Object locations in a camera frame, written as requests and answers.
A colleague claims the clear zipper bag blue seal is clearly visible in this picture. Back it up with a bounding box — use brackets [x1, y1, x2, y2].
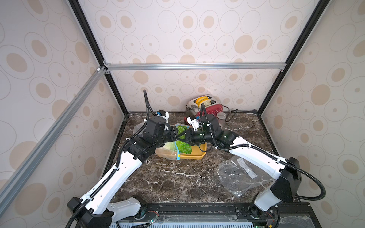
[132, 123, 194, 160]

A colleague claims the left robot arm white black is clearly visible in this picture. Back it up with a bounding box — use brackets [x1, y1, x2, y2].
[66, 110, 178, 228]

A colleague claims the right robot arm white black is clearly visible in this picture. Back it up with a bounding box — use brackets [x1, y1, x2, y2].
[182, 115, 301, 214]

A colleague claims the clear glass salt jar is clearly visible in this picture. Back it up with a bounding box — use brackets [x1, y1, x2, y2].
[216, 112, 227, 120]

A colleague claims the yellow rectangular tray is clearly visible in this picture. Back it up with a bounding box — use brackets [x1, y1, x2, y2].
[192, 146, 206, 160]

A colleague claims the red chrome toaster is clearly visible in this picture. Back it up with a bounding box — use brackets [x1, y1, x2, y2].
[184, 95, 223, 123]

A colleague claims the pale toast slice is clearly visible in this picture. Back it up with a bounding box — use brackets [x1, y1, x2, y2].
[199, 98, 212, 107]

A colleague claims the yellow toast slice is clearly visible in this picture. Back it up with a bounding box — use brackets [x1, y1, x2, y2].
[195, 96, 210, 106]

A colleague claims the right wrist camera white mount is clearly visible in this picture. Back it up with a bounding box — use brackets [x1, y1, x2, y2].
[187, 116, 200, 132]

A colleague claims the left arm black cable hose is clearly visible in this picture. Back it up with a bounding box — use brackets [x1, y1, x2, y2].
[65, 89, 156, 228]

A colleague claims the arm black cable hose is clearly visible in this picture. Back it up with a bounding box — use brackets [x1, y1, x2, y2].
[65, 89, 156, 228]
[199, 103, 327, 201]

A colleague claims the black toaster power cable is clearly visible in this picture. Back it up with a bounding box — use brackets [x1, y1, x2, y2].
[222, 104, 239, 123]

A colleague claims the aluminium rail back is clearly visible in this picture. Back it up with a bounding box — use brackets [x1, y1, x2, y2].
[106, 62, 287, 71]

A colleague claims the aluminium rail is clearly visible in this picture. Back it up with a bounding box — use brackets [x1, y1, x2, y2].
[106, 62, 287, 71]
[0, 66, 106, 217]

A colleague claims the aluminium rail left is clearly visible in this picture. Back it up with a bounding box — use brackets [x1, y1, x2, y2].
[0, 66, 106, 217]

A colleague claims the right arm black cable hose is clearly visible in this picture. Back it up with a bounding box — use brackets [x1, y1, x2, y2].
[199, 103, 327, 201]

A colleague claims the black frame post left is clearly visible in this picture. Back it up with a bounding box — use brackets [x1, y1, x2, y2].
[68, 0, 128, 116]

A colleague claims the black frame post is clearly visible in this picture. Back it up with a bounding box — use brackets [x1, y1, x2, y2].
[257, 0, 330, 117]
[68, 0, 128, 116]

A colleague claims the black frame post right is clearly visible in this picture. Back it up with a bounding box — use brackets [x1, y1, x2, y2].
[257, 0, 330, 117]

